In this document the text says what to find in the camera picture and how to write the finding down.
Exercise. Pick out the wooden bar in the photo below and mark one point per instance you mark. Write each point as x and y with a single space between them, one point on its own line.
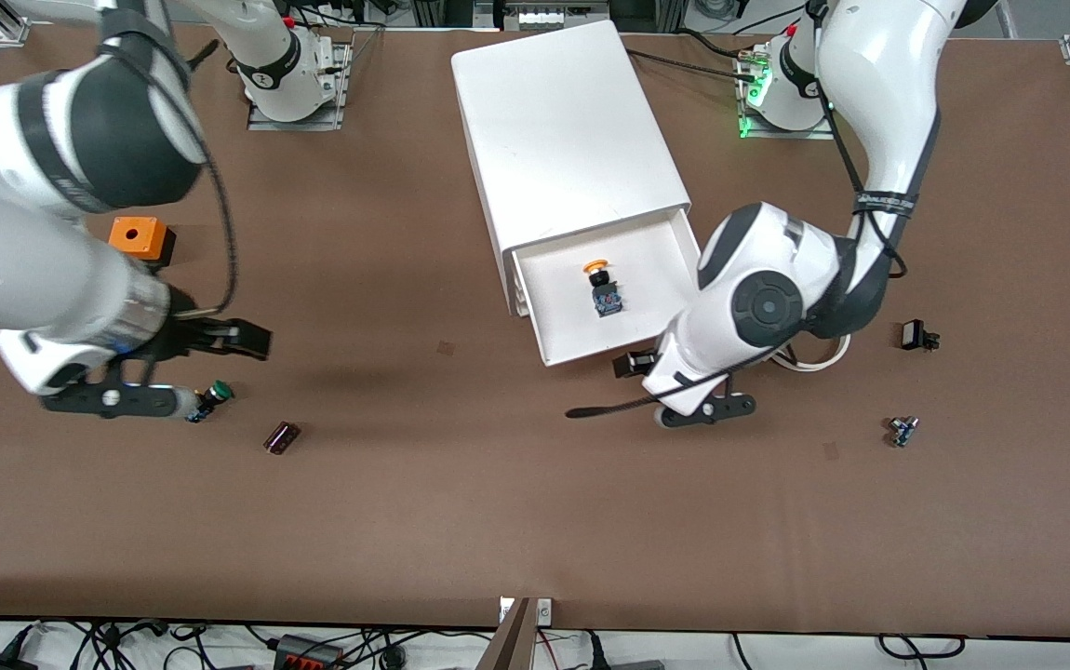
507 642

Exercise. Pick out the orange box with hole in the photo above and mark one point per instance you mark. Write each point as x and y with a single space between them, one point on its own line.
133 237

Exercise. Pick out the yellow push button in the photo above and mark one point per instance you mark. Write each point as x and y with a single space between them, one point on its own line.
606 298

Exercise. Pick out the black red power strip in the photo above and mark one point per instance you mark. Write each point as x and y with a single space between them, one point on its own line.
307 653

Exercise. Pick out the small black component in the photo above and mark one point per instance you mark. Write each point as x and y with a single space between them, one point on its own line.
914 335

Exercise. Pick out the white plastic drawer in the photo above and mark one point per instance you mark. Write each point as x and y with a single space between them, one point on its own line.
525 310
563 316
518 290

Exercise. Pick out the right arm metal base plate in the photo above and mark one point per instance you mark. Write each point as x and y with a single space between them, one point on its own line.
341 84

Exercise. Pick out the green push button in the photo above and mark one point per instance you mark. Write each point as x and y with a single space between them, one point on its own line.
216 394

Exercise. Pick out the white drawer cabinet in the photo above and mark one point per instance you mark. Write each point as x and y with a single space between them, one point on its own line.
563 130

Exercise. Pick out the white curved plastic strip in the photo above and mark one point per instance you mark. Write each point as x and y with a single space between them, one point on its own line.
823 363

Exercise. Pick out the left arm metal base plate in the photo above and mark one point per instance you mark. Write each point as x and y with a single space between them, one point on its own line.
791 134

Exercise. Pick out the aluminium frame structure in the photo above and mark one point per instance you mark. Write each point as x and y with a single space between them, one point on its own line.
447 11

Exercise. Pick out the dark purple capacitor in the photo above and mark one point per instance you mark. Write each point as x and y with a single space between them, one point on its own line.
281 437

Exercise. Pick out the white connector block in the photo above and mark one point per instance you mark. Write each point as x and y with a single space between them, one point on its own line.
549 18

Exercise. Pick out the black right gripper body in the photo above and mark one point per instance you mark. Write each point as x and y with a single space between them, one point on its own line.
183 332

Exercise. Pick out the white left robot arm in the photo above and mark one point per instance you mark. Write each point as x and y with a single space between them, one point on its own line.
777 307

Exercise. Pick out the small blue component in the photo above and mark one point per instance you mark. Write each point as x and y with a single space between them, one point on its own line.
902 431

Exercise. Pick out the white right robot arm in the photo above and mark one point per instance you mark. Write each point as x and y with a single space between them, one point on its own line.
23 270

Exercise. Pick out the small white bracket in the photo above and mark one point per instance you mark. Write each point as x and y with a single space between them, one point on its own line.
505 609
543 610

